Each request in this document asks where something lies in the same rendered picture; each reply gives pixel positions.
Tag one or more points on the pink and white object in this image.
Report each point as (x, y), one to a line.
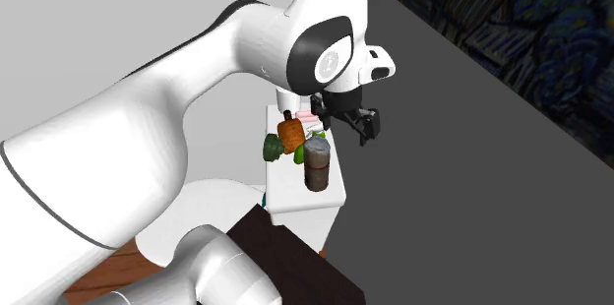
(307, 119)

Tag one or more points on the white cup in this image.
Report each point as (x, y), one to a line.
(287, 100)

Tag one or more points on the orange bottle with black cap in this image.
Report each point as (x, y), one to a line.
(290, 135)

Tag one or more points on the grey brown can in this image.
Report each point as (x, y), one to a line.
(317, 165)

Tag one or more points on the light green object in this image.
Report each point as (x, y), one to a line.
(299, 154)

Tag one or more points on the dark green round object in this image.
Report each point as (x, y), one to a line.
(273, 148)

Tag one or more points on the dark robot stand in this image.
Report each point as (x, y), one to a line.
(292, 265)

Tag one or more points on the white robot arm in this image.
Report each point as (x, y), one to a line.
(144, 117)

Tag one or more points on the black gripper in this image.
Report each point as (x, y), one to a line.
(341, 100)

